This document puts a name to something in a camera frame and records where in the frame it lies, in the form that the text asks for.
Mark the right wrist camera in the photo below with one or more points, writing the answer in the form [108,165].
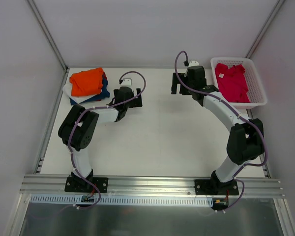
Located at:
[191,63]

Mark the left aluminium frame post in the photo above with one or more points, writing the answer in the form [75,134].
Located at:
[40,20]

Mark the folded white t-shirt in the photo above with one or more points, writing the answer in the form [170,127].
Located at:
[67,89]

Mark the aluminium frame post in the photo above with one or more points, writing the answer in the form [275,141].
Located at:
[270,18]
[40,20]

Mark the white slotted cable duct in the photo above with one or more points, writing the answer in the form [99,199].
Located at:
[122,200]

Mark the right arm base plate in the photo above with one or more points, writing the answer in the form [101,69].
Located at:
[211,187]

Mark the crimson red t-shirt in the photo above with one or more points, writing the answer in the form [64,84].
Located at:
[231,82]

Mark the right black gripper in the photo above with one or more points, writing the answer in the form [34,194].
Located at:
[176,83]

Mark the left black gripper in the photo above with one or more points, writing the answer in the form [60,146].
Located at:
[135,101]

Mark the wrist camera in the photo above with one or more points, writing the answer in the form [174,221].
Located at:
[125,82]
[191,63]

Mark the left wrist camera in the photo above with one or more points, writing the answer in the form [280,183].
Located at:
[125,82]

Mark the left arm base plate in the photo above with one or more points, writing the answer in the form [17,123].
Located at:
[75,184]

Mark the aluminium mounting rail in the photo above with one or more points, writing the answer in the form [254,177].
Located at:
[153,186]

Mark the white plastic basket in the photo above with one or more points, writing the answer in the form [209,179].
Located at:
[256,92]

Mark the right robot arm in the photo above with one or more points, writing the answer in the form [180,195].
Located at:
[245,141]

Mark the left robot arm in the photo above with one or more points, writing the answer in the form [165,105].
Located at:
[76,133]

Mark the folded blue t-shirt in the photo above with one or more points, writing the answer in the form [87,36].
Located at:
[103,95]

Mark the right aluminium frame post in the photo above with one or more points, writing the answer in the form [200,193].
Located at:
[270,18]

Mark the folded orange t-shirt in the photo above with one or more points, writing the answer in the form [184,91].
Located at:
[87,83]

